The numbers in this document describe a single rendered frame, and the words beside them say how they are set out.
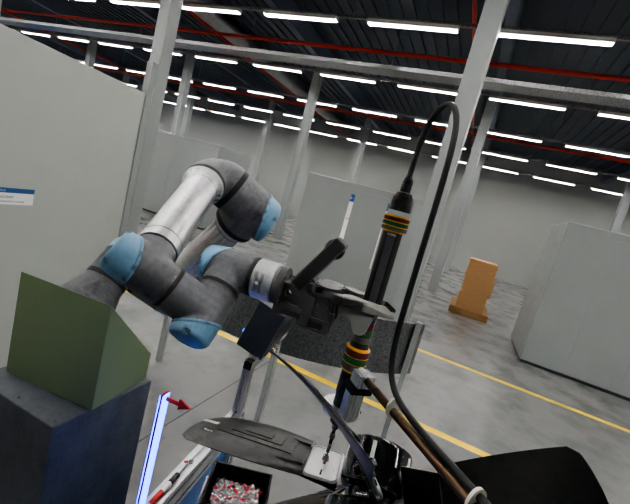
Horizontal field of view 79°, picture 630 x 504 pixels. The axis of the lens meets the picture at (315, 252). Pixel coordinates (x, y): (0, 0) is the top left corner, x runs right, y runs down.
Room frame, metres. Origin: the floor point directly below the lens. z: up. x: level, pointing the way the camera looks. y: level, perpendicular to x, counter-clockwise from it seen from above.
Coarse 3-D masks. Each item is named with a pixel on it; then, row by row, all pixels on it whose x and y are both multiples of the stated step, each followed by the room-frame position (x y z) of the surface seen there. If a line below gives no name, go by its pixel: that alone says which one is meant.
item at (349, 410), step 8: (352, 376) 0.61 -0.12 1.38; (360, 376) 0.59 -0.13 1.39; (368, 376) 0.60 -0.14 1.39; (344, 384) 0.62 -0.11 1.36; (352, 384) 0.60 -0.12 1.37; (360, 384) 0.59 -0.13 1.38; (352, 392) 0.59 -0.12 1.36; (360, 392) 0.60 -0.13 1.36; (368, 392) 0.61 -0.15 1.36; (328, 400) 0.65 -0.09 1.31; (344, 400) 0.62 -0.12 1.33; (352, 400) 0.61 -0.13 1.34; (360, 400) 0.62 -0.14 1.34; (336, 408) 0.63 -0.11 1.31; (344, 408) 0.61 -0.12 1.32; (352, 408) 0.61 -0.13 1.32; (344, 416) 0.61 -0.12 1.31; (352, 416) 0.61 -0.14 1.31
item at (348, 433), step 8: (272, 352) 0.52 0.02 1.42; (280, 360) 0.51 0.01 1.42; (312, 392) 0.46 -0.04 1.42; (320, 400) 0.43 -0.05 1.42; (328, 408) 0.42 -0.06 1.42; (336, 416) 0.41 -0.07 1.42; (344, 424) 0.51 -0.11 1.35; (344, 432) 0.41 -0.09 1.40; (352, 432) 0.57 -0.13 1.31; (352, 440) 0.39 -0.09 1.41; (352, 448) 0.43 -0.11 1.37; (360, 448) 0.38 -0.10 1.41; (360, 456) 0.40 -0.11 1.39; (368, 464) 0.38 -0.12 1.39; (368, 472) 0.41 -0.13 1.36; (376, 488) 0.52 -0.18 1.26
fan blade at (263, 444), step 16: (192, 432) 0.63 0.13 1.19; (208, 432) 0.65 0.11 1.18; (224, 432) 0.67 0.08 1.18; (240, 432) 0.68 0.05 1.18; (256, 432) 0.69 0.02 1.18; (272, 432) 0.71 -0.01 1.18; (288, 432) 0.73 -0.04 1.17; (224, 448) 0.62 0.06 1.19; (240, 448) 0.63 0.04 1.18; (256, 448) 0.64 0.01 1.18; (272, 448) 0.65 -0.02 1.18; (288, 448) 0.66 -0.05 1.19; (304, 448) 0.67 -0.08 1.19; (272, 464) 0.61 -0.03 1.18; (288, 464) 0.62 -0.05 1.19; (304, 464) 0.63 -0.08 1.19
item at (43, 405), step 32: (0, 384) 0.87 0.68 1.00; (32, 384) 0.90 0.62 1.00; (0, 416) 0.83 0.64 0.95; (32, 416) 0.80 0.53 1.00; (64, 416) 0.82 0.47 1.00; (96, 416) 0.89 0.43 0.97; (128, 416) 1.00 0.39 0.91; (0, 448) 0.83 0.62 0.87; (32, 448) 0.79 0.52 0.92; (64, 448) 0.81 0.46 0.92; (96, 448) 0.91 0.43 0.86; (128, 448) 1.02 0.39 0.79; (0, 480) 0.82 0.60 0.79; (32, 480) 0.79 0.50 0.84; (64, 480) 0.83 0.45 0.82; (96, 480) 0.93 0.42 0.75; (128, 480) 1.05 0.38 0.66
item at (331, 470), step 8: (320, 448) 0.69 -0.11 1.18; (312, 456) 0.66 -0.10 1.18; (320, 456) 0.66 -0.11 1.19; (336, 456) 0.67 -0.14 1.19; (344, 456) 0.67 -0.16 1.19; (312, 464) 0.64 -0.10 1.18; (320, 464) 0.64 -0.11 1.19; (328, 464) 0.64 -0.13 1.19; (336, 464) 0.65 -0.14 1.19; (304, 472) 0.61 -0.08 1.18; (312, 472) 0.62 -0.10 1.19; (328, 472) 0.62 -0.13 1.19; (336, 472) 0.63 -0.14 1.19; (320, 480) 0.60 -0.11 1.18; (328, 480) 0.60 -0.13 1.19; (336, 480) 0.61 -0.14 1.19
